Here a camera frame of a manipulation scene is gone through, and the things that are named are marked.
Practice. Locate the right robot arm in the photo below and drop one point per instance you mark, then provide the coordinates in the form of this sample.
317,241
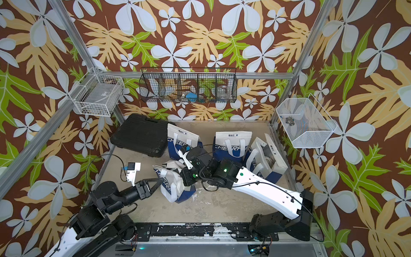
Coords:
294,210

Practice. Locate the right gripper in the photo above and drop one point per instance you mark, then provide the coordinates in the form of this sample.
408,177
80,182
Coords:
186,178

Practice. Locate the black wire basket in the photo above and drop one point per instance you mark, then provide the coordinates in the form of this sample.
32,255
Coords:
171,84

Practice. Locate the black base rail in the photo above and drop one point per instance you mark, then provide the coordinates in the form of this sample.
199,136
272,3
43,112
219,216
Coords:
238,231

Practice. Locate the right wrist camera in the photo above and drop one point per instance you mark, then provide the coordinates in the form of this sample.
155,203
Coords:
183,152

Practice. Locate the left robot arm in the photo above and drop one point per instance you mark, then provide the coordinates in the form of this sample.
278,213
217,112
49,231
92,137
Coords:
90,232

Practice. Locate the white wire basket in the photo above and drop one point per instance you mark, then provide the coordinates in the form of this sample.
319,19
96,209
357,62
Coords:
97,93

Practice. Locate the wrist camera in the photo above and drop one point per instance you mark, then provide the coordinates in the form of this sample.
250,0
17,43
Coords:
131,171
183,152

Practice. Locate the white mesh basket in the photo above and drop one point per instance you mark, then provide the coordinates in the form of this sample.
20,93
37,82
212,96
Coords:
313,124

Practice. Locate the takeout bag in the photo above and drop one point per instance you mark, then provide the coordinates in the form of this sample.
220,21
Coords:
177,137
264,159
231,145
173,187

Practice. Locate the blue object in basket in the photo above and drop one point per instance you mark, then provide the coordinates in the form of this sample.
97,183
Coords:
191,97

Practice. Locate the black plastic tool case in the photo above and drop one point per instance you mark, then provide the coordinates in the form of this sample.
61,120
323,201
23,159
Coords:
143,135

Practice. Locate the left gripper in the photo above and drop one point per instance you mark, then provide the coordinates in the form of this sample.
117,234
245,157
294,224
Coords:
147,191

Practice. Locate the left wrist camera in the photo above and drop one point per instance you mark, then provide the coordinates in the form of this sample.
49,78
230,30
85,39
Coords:
131,171

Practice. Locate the small dark object in mesh basket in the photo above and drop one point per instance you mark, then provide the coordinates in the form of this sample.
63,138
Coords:
290,121

